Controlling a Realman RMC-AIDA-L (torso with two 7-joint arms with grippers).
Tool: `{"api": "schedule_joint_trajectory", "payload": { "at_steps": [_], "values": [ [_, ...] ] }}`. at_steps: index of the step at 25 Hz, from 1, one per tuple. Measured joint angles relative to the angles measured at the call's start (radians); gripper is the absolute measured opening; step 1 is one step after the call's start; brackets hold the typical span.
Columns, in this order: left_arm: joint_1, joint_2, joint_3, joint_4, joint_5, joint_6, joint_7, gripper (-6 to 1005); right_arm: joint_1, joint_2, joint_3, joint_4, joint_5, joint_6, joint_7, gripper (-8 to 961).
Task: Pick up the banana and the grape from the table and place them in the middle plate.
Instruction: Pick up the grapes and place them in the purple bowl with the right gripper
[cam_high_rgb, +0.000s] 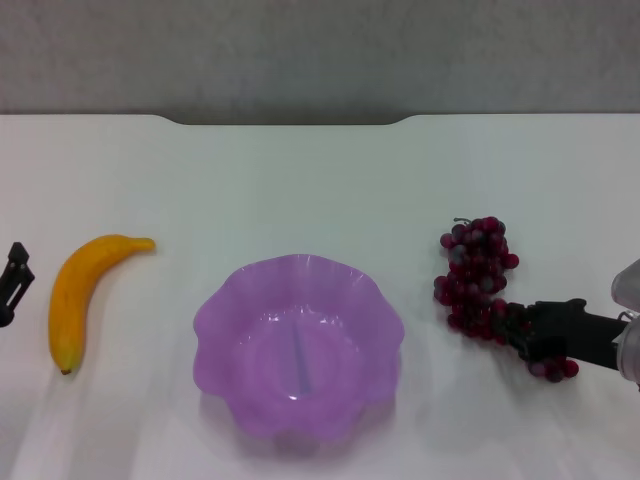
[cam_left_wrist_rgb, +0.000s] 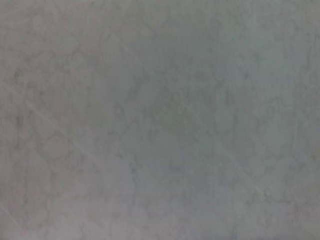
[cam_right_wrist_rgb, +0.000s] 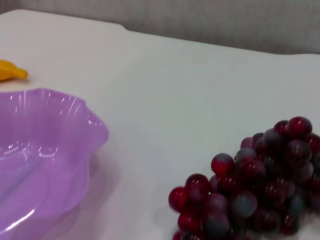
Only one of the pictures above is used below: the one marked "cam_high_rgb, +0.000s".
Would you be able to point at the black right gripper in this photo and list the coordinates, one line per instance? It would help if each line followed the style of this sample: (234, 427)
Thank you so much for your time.
(592, 337)

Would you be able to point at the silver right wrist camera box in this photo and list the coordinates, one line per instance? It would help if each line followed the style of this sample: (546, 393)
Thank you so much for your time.
(629, 285)

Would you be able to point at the yellow banana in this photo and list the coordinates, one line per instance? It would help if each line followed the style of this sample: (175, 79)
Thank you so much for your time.
(75, 285)

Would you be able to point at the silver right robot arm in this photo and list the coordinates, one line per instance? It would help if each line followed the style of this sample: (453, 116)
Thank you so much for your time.
(631, 350)

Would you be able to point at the dark red grape bunch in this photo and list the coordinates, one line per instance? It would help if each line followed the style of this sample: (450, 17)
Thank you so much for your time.
(475, 270)

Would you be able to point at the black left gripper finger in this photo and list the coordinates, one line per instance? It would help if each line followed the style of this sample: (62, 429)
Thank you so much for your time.
(15, 285)

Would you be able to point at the purple scalloped plastic bowl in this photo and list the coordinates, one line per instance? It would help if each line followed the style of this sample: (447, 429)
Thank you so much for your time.
(295, 350)

